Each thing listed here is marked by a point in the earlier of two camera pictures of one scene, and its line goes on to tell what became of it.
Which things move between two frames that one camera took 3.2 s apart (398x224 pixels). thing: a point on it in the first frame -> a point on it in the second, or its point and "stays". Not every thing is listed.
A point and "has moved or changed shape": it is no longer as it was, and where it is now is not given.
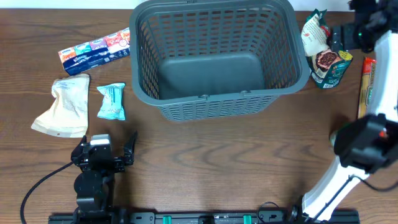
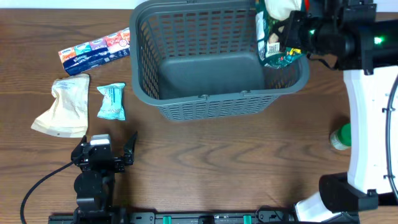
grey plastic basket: (219, 60) stays
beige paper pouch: (68, 117) stays
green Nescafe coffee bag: (328, 67) has moved or changed shape
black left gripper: (79, 154) stays
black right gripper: (348, 42) -> (294, 22)
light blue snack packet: (112, 107) stays
